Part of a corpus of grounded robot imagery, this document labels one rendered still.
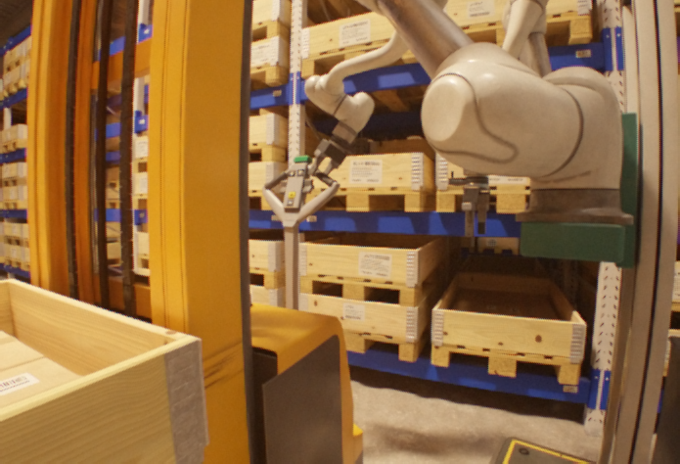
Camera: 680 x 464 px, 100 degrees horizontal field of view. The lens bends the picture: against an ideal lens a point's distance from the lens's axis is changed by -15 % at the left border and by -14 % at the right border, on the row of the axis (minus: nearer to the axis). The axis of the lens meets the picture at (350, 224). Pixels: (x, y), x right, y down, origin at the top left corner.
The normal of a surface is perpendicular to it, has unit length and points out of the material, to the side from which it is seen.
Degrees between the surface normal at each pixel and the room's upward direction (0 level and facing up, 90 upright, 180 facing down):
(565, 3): 90
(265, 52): 90
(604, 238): 90
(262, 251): 90
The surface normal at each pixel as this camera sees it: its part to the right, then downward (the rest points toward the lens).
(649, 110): -0.61, 0.04
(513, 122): 0.13, 0.37
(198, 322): 0.91, 0.03
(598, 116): 0.33, -0.05
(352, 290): -0.40, 0.04
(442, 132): -0.88, 0.03
